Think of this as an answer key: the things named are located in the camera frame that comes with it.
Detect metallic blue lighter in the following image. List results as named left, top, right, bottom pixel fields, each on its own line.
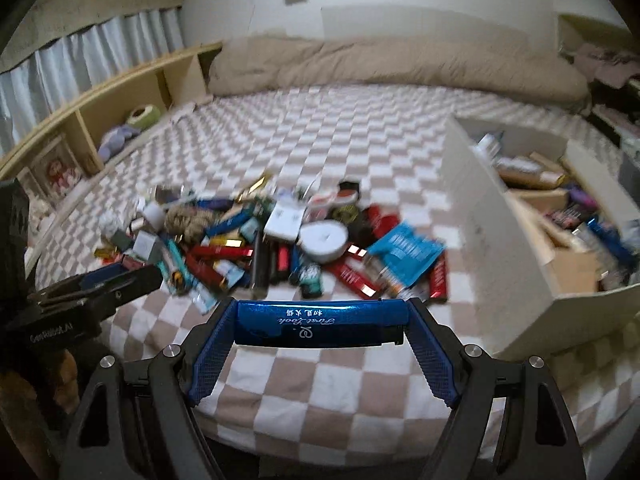
left=234, top=299, right=405, bottom=348

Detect beige rope bundle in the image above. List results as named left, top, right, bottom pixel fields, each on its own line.
left=164, top=207, right=213, bottom=241

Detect grey blue curtain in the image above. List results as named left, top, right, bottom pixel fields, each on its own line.
left=0, top=7, right=185, bottom=158

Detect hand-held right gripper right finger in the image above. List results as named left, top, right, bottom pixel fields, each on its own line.
left=402, top=297, right=587, bottom=480

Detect wooden bedside shelf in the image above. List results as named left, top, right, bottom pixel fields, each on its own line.
left=0, top=42, right=223, bottom=261

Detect white storage box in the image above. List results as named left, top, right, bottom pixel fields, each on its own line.
left=442, top=116, right=640, bottom=361

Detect beige duvet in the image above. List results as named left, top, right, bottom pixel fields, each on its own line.
left=207, top=35, right=591, bottom=111

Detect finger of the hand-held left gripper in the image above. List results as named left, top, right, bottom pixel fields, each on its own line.
left=85, top=264, right=164, bottom=318
left=30, top=266, right=146, bottom=306

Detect purple plush toy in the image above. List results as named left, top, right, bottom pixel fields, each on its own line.
left=97, top=125, right=142, bottom=158

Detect blue foil packet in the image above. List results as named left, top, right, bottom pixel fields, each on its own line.
left=367, top=222, right=447, bottom=286

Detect grey headboard panel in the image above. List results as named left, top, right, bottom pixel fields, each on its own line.
left=322, top=6, right=528, bottom=41

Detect white usb charger plug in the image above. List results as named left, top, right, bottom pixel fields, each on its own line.
left=132, top=232, right=161, bottom=261

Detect pile of lighters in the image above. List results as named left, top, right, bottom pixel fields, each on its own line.
left=95, top=172, right=448, bottom=306

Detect green avocado plush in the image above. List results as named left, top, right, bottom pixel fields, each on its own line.
left=125, top=105, right=162, bottom=131

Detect pink clothes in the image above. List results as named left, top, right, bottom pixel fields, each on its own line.
left=570, top=42, right=640, bottom=86

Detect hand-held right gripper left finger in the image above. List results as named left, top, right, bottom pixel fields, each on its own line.
left=59, top=297, right=238, bottom=480

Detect green black small can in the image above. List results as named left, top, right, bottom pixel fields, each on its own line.
left=299, top=264, right=325, bottom=296

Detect gold rectangular tube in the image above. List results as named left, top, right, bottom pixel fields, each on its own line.
left=237, top=172, right=275, bottom=198

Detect framed doll picture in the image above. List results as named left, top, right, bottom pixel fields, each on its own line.
left=30, top=135, right=83, bottom=201

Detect wooden wardrobe shelf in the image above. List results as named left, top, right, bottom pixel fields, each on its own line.
left=556, top=12, right=640, bottom=126

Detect white tape measure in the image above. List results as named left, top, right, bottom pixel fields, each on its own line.
left=298, top=221, right=349, bottom=263

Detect beige printed valance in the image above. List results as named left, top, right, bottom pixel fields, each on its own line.
left=0, top=0, right=182, bottom=73

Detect white square adapter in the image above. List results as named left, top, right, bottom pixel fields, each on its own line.
left=263, top=200, right=305, bottom=241

